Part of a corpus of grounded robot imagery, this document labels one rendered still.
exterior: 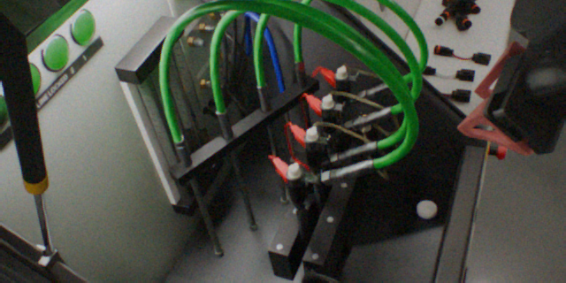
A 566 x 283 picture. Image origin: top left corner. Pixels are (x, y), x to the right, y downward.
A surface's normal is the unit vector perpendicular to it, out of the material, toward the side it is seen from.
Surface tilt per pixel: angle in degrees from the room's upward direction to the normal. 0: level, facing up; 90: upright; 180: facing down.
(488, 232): 0
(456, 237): 0
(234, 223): 0
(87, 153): 90
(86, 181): 90
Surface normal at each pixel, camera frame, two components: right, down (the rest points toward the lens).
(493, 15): -0.13, -0.72
